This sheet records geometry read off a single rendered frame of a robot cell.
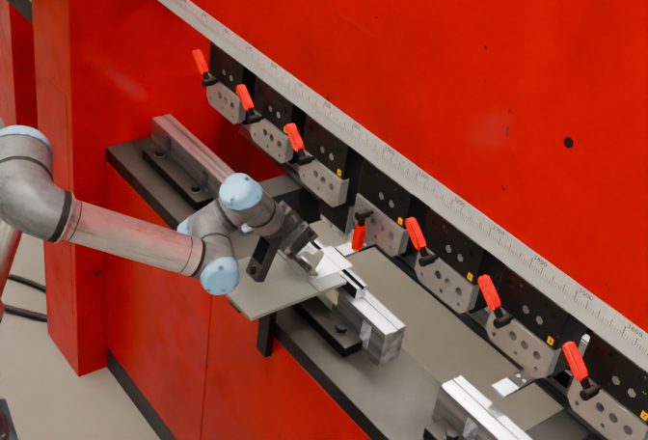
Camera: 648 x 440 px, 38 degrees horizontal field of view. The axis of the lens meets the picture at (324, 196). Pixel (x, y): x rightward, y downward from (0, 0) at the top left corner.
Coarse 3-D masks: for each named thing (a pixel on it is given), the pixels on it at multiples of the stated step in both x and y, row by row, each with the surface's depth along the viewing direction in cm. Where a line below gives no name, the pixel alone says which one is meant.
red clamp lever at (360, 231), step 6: (366, 210) 191; (372, 210) 192; (360, 216) 190; (366, 216) 191; (360, 222) 192; (360, 228) 192; (354, 234) 193; (360, 234) 193; (354, 240) 194; (360, 240) 194; (354, 246) 194; (360, 246) 195
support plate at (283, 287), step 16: (240, 272) 209; (272, 272) 210; (288, 272) 211; (336, 272) 213; (240, 288) 205; (256, 288) 205; (272, 288) 206; (288, 288) 207; (304, 288) 207; (320, 288) 208; (336, 288) 210; (240, 304) 200; (256, 304) 201; (272, 304) 201; (288, 304) 202
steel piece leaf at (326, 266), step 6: (312, 252) 218; (288, 258) 213; (324, 258) 217; (294, 264) 212; (318, 264) 215; (324, 264) 215; (330, 264) 215; (336, 264) 216; (300, 270) 210; (318, 270) 213; (324, 270) 213; (330, 270) 213; (336, 270) 214; (306, 276) 209; (312, 276) 211; (318, 276) 211
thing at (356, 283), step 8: (320, 248) 221; (344, 272) 215; (352, 272) 214; (352, 280) 213; (360, 280) 212; (344, 288) 213; (352, 288) 211; (360, 288) 211; (352, 296) 212; (360, 296) 212
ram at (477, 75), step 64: (192, 0) 231; (256, 0) 208; (320, 0) 189; (384, 0) 174; (448, 0) 161; (512, 0) 149; (576, 0) 140; (640, 0) 131; (256, 64) 214; (320, 64) 195; (384, 64) 179; (448, 64) 165; (512, 64) 153; (576, 64) 143; (640, 64) 134; (384, 128) 183; (448, 128) 169; (512, 128) 156; (576, 128) 146; (640, 128) 136; (512, 192) 160; (576, 192) 149; (640, 192) 139; (512, 256) 164; (576, 256) 152; (640, 256) 142; (640, 320) 145
